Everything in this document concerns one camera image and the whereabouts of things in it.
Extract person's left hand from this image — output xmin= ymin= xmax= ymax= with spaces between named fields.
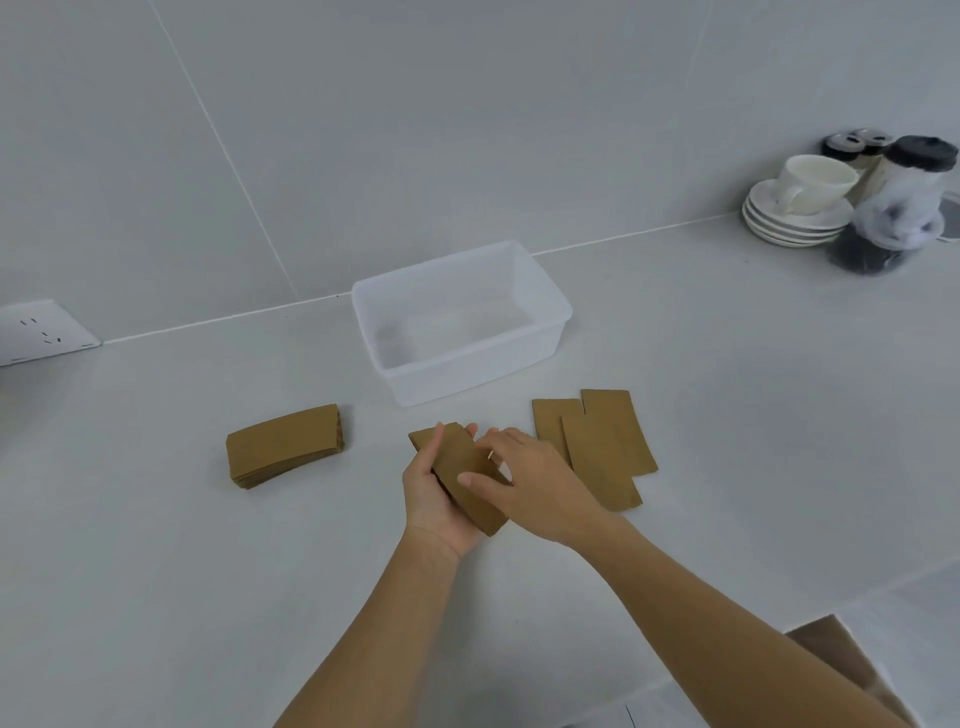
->
xmin=401 ymin=422 xmax=490 ymax=561

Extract person's right hand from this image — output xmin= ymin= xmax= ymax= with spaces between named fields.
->
xmin=457 ymin=427 xmax=624 ymax=553

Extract white plastic container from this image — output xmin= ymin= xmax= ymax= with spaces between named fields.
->
xmin=350 ymin=239 xmax=574 ymax=409

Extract stack of brown cup sleeves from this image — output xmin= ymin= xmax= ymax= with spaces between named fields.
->
xmin=225 ymin=404 xmax=346 ymax=491

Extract person's right forearm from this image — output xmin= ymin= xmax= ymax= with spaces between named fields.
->
xmin=573 ymin=513 xmax=924 ymax=728

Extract person's left forearm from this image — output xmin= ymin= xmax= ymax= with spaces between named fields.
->
xmin=273 ymin=524 xmax=466 ymax=728

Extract white saucer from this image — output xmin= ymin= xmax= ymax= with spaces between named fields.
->
xmin=743 ymin=217 xmax=847 ymax=244
xmin=743 ymin=178 xmax=856 ymax=231
xmin=742 ymin=209 xmax=853 ymax=238
xmin=748 ymin=224 xmax=841 ymax=250

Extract white ceramic cup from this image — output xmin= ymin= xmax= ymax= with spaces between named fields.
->
xmin=776 ymin=154 xmax=859 ymax=217

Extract paper cups with black lid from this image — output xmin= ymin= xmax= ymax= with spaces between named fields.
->
xmin=868 ymin=134 xmax=960 ymax=208

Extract white wall socket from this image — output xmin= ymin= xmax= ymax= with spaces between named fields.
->
xmin=0 ymin=299 xmax=103 ymax=369

